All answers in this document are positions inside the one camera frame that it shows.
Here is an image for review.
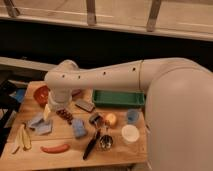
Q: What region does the grey rectangular block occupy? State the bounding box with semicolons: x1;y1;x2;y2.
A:
75;99;95;112

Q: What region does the orange bowl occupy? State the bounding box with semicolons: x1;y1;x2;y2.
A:
33;85;49;107

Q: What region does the red sausage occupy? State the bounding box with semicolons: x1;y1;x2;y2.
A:
40;144;70;154

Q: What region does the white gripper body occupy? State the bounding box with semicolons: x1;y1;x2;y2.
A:
48;90;71;110

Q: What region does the yellow apple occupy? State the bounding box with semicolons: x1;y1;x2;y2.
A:
105;113;117;127

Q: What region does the metal measuring spoon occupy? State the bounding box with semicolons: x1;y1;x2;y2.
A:
99;128;113;150

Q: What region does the white round container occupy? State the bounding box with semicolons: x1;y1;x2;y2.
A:
121;125;140;143

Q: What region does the green plastic tray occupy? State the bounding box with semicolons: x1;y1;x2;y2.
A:
92;90;145;108

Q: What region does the wooden table board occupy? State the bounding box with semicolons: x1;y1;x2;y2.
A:
0;81;148;171

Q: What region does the blue sponge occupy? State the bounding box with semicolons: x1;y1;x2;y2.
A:
72;119;87;139

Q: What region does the blue plastic cup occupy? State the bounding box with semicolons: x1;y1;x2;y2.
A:
126;109;139;124

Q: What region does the bunch of red grapes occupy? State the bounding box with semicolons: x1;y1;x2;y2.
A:
56;109;73;125

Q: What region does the purple bowl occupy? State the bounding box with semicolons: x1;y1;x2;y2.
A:
71;89;82;97

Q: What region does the crumpled blue cloth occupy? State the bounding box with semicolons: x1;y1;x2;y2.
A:
27;113;53;135

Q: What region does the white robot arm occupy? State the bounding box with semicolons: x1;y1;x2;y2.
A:
45;58;213;171

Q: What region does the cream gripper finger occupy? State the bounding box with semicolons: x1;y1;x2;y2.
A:
43;104;51;121

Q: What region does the blue object on chair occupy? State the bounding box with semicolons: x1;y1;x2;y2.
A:
11;88;26;103

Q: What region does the black chair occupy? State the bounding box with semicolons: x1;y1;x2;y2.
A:
0;70;20;156

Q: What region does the black handled kitchen brush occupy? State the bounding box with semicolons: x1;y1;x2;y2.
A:
83;113;103;160

